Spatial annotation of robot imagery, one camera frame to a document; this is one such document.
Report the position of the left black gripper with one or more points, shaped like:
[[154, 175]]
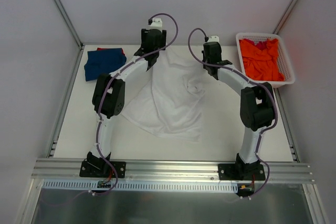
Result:
[[153, 33]]

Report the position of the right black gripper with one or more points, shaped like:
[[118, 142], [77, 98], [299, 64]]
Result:
[[211, 46]]

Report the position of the white t shirt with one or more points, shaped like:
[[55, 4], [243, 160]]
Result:
[[170, 104]]

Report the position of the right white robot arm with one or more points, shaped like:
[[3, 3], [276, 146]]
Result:
[[257, 113]]

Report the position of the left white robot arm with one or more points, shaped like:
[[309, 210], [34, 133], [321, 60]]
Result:
[[109, 99]]

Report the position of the orange t shirt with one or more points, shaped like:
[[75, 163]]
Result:
[[261, 65]]

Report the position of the magenta garment in basket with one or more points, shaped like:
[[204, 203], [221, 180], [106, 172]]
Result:
[[261, 45]]

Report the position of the folded blue t shirt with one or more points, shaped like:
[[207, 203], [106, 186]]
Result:
[[100, 62]]

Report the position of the folded red t shirt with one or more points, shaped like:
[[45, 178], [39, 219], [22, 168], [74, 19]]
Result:
[[106, 49]]

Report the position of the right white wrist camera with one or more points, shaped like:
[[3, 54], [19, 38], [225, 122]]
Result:
[[213, 38]]

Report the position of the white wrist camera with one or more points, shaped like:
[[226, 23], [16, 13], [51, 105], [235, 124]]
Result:
[[155, 23], [213, 38]]

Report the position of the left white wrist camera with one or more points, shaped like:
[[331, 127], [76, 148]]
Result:
[[155, 23]]

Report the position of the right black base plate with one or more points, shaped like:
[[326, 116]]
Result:
[[242, 171]]

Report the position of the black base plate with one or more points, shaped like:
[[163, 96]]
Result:
[[242, 171], [118, 169]]

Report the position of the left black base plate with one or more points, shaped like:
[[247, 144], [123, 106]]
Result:
[[118, 169]]

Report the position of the white slotted cable duct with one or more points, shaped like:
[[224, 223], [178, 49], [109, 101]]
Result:
[[97, 185]]

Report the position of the aluminium mounting rail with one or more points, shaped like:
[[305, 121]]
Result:
[[175, 171]]

